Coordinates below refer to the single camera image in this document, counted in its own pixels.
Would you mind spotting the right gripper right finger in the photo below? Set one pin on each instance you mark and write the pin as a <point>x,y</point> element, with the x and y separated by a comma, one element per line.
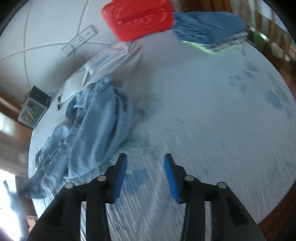
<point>229,218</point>

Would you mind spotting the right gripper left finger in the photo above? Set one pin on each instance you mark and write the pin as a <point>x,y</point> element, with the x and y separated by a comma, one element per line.
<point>61,219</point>

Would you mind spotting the light blue corduroy pants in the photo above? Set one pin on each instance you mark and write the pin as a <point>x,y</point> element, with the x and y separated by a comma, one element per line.
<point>98,120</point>

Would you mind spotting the white striped bed sheet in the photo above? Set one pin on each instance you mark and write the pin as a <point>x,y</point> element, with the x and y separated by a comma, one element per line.
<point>224,117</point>

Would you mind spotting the black framed box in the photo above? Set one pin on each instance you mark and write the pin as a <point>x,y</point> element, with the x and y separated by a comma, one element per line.
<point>34,107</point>

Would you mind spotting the folded lime green garment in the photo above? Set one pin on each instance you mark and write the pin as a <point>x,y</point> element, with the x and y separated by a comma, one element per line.
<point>201,46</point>

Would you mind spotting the folded checkered garment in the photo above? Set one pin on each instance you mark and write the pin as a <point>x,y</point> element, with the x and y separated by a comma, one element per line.
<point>228,42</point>

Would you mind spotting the folded dark blue garment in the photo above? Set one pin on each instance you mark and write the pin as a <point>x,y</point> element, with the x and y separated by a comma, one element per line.
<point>206,28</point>

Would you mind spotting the red zippered storage case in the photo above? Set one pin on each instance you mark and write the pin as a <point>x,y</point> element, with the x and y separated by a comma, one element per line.
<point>131,20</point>

